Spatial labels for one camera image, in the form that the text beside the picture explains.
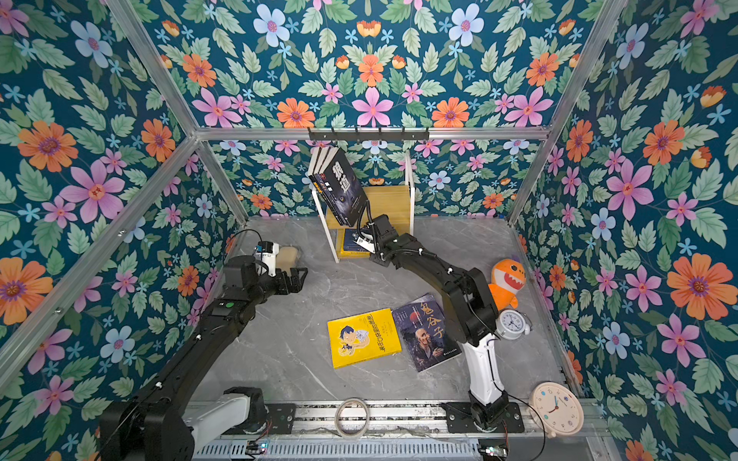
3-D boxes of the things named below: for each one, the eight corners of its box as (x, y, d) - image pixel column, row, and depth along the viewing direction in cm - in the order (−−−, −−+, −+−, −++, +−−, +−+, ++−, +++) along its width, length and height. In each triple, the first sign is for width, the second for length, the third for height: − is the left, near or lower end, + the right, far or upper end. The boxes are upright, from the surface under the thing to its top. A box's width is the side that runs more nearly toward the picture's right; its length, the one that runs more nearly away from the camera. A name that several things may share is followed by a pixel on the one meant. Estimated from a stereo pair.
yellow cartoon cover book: (333, 370, 84) (332, 368, 82) (328, 324, 93) (327, 321, 91) (402, 352, 87) (403, 350, 85) (391, 309, 96) (391, 306, 94)
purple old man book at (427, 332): (419, 372, 83) (420, 369, 81) (393, 311, 95) (393, 307, 93) (461, 354, 86) (463, 350, 84) (430, 297, 99) (431, 293, 96)
